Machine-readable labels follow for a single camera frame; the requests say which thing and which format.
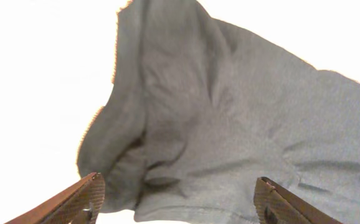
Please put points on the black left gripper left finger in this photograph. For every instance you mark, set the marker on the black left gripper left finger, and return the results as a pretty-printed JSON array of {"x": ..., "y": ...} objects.
[{"x": 78, "y": 204}]

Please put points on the dark teal t-shirt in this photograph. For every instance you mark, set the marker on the dark teal t-shirt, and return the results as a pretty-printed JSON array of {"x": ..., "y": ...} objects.
[{"x": 201, "y": 109}]

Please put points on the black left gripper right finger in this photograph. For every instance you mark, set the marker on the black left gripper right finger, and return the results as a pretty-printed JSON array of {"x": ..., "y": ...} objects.
[{"x": 276, "y": 205}]

